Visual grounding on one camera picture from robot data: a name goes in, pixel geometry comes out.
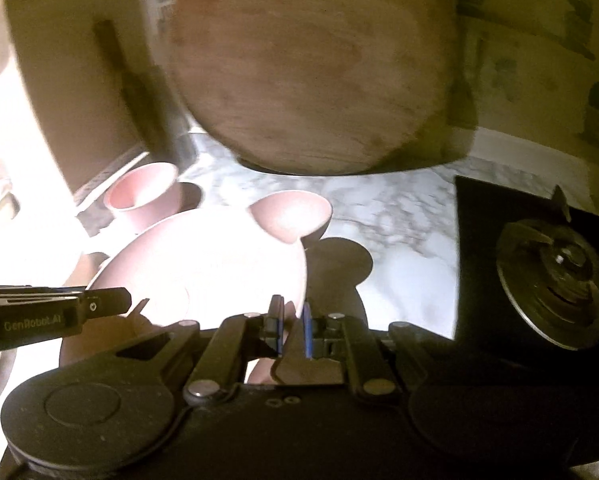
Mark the small pink heart bowl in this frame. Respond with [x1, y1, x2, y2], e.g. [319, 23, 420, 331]
[249, 190, 333, 248]

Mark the large pink heart plate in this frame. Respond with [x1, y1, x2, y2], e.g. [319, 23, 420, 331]
[59, 208, 307, 366]

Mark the beige cabinet with trim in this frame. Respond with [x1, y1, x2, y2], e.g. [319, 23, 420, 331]
[6, 0, 196, 193]

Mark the black gas stove burner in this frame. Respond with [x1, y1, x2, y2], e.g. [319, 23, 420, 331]
[453, 174, 599, 461]

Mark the round pink bowl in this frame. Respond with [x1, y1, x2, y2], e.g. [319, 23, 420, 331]
[103, 162, 182, 234]

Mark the round wooden cutting board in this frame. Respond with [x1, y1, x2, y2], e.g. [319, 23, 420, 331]
[168, 0, 458, 176]

